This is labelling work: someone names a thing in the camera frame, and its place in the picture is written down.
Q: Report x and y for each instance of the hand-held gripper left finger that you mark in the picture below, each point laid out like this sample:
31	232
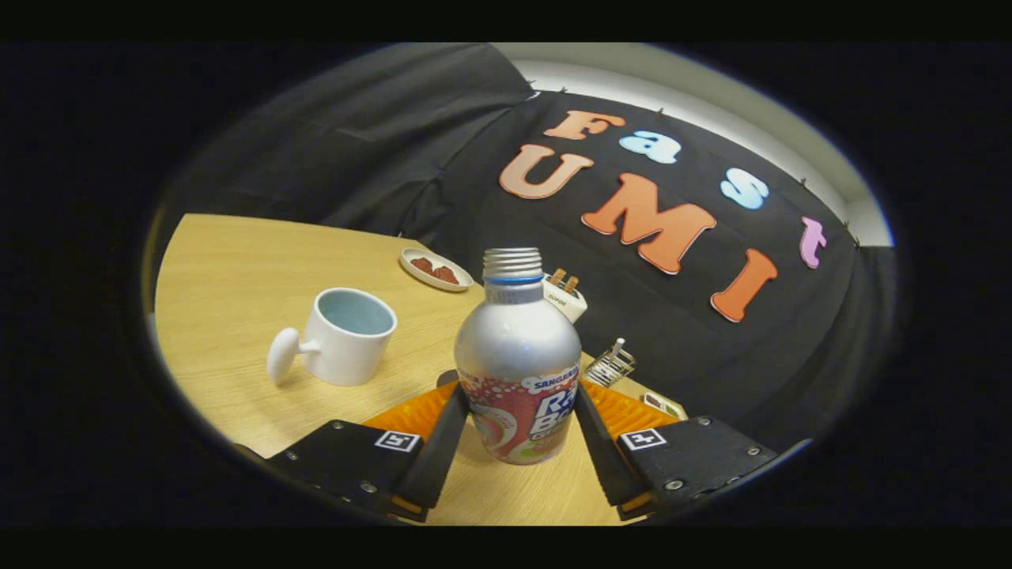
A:
443	450

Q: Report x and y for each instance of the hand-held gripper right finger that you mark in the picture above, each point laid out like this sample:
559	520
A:
601	450

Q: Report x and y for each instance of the dark brown round coaster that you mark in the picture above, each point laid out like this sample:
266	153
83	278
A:
447	377

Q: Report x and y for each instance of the silver juice bottle red label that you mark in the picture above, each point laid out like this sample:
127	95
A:
518	348

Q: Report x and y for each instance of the white divided condiment dish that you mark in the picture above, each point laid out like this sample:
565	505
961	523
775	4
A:
664	405

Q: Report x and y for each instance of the white toaster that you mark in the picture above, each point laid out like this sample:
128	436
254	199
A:
565	303

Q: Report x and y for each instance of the reddish-brown food piece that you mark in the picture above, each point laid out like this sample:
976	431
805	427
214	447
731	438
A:
421	265
446	275

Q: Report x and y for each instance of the small white plate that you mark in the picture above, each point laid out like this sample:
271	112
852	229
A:
413	271

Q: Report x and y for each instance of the light wooden table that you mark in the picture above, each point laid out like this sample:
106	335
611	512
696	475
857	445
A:
229	269

